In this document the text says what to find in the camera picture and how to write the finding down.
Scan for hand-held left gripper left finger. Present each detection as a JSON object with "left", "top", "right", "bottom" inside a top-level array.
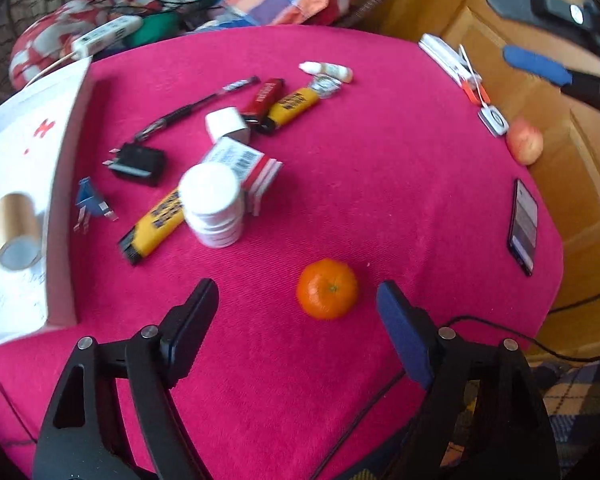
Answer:
[{"left": 32, "top": 277, "right": 221, "bottom": 480}]

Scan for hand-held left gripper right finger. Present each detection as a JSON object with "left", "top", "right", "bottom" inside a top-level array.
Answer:
[{"left": 376, "top": 281, "right": 563, "bottom": 480}]

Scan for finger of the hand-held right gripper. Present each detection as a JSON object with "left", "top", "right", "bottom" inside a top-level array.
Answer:
[
  {"left": 502, "top": 44, "right": 600, "bottom": 117},
  {"left": 485, "top": 0, "right": 600, "bottom": 57}
]

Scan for orange tangerine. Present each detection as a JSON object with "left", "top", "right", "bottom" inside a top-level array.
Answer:
[{"left": 295, "top": 258, "right": 360, "bottom": 321}]

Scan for yellow lighter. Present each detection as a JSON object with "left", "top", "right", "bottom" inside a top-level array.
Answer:
[
  {"left": 261, "top": 87, "right": 321, "bottom": 136},
  {"left": 117, "top": 187, "right": 186, "bottom": 267}
]

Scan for white pill bottle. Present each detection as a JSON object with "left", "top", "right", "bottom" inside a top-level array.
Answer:
[{"left": 178, "top": 162, "right": 245, "bottom": 250}]

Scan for blue binder clip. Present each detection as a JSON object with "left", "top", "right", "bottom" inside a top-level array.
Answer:
[{"left": 73, "top": 176, "right": 120, "bottom": 234}]

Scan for red white medicine box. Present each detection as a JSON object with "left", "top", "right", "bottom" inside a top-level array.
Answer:
[{"left": 200, "top": 137, "right": 284, "bottom": 216}]

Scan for black charger plug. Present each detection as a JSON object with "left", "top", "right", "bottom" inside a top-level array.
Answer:
[{"left": 103, "top": 142, "right": 167, "bottom": 187}]

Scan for white eye drop bottle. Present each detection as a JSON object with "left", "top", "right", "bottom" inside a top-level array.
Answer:
[{"left": 298, "top": 61, "right": 354, "bottom": 84}]

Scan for white cardboard box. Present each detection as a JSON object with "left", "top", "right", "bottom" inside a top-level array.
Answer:
[{"left": 0, "top": 55, "right": 94, "bottom": 349}]

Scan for red yellow apple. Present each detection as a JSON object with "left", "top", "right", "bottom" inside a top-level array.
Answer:
[{"left": 505, "top": 117, "right": 545, "bottom": 166}]

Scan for white plastic case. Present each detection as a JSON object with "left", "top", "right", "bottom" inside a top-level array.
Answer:
[{"left": 418, "top": 33, "right": 483, "bottom": 86}]

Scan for black smartphone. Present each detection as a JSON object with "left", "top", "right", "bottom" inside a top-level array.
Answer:
[{"left": 507, "top": 178, "right": 540, "bottom": 277}]

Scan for magenta tablecloth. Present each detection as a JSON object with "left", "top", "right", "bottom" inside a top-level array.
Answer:
[{"left": 0, "top": 25, "right": 566, "bottom": 480}]

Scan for plaid blanket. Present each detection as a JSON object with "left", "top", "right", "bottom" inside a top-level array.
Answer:
[{"left": 440, "top": 360, "right": 600, "bottom": 480}]

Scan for brown tape roll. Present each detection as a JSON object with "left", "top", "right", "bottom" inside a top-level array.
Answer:
[{"left": 0, "top": 192, "right": 44, "bottom": 272}]

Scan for white charger plug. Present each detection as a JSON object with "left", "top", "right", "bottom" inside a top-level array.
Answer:
[{"left": 204, "top": 106, "right": 251, "bottom": 146}]

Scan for black gel pen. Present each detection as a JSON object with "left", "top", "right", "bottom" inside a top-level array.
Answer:
[{"left": 132, "top": 75, "right": 261, "bottom": 144}]

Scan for red lighter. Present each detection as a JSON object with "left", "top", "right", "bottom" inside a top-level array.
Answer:
[{"left": 240, "top": 78, "right": 286, "bottom": 124}]

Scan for green cloth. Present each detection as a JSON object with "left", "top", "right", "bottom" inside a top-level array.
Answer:
[{"left": 126, "top": 10, "right": 182, "bottom": 47}]

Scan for white power strip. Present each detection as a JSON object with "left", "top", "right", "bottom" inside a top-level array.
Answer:
[{"left": 72, "top": 15, "right": 144, "bottom": 59}]

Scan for red white cushion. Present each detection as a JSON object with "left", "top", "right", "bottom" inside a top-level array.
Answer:
[{"left": 9, "top": 0, "right": 357, "bottom": 92}]

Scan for white tag with orange strap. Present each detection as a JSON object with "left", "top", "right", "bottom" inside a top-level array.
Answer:
[{"left": 460, "top": 77, "right": 510, "bottom": 138}]

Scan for black cable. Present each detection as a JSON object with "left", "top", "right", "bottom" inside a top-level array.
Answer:
[
  {"left": 0, "top": 360, "right": 37, "bottom": 447},
  {"left": 437, "top": 315, "right": 600, "bottom": 363}
]

